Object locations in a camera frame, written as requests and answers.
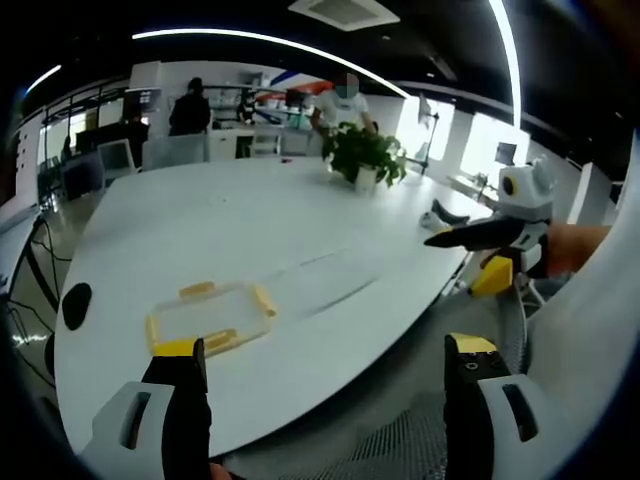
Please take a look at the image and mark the ceiling air vent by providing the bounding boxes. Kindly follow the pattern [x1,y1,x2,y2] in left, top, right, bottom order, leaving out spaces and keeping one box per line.
[288,0,402,33]

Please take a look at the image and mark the green potted plant white pot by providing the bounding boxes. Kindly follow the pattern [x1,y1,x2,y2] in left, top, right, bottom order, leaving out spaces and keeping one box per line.
[320,121,409,194]

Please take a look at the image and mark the black cables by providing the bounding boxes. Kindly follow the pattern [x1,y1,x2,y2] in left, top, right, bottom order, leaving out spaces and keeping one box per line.
[0,218,72,351]

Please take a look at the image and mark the white counter cabinet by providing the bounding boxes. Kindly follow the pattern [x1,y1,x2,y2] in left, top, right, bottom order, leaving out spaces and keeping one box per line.
[207,124,322,161]

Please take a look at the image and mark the short ceiling light strip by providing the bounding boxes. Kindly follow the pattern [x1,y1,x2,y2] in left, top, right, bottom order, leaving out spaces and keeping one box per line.
[24,63,63,95]

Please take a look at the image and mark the long ceiling light strip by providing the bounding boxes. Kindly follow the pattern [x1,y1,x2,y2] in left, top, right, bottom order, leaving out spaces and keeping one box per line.
[131,28,409,99]
[487,0,524,129]

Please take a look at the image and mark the dark blue chair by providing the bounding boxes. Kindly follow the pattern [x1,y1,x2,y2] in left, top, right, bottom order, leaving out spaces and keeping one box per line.
[62,149,107,202]

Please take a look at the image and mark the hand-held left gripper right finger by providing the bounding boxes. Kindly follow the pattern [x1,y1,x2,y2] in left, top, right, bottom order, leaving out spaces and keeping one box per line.
[443,332,552,480]

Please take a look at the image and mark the black and white device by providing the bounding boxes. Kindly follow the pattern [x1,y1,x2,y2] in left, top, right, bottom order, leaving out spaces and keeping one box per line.
[418,198,472,232]

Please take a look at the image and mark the white office chair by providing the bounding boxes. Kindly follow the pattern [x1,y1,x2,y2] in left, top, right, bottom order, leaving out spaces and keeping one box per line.
[97,138,138,176]

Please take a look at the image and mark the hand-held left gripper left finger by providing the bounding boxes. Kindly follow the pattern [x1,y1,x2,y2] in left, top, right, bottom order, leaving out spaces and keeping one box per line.
[82,337,214,480]

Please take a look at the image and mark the person's right hand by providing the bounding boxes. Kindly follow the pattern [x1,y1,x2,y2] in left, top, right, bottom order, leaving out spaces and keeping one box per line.
[547,223,614,277]

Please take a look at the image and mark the black round pad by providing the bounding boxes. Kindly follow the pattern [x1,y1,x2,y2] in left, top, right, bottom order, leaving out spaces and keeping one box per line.
[60,282,94,331]

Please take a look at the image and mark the clear lid with yellow clips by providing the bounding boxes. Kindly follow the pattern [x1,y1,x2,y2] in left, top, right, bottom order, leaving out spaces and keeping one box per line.
[144,280,279,359]

